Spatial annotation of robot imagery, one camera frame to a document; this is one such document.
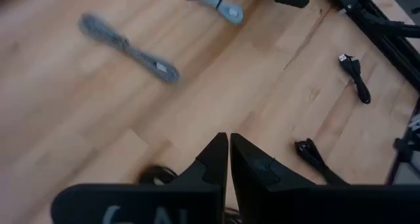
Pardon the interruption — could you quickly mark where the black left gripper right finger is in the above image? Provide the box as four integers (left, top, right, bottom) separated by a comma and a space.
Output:
230, 133, 420, 224

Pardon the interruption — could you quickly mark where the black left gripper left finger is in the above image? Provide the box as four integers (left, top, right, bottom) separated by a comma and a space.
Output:
50, 132, 229, 224

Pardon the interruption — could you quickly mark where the black USB cable bundle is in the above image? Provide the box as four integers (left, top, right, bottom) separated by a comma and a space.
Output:
338, 53, 372, 105

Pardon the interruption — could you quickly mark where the black coiled cable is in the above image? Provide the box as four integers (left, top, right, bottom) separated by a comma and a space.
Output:
136, 164, 179, 186

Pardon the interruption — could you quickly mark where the black cable bundle red tie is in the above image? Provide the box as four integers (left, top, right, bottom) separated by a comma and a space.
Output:
293, 137, 350, 186

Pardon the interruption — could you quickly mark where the light grey cable bundle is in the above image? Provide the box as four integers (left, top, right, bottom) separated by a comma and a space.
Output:
182, 0, 245, 26

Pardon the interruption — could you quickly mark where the black frame strut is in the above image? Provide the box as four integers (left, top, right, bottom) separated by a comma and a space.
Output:
370, 19, 420, 40

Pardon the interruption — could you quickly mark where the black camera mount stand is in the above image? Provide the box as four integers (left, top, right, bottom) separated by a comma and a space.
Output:
386, 99, 420, 186

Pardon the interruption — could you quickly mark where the black-white braided cable bundle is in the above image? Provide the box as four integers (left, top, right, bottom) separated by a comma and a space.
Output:
77, 12, 181, 84

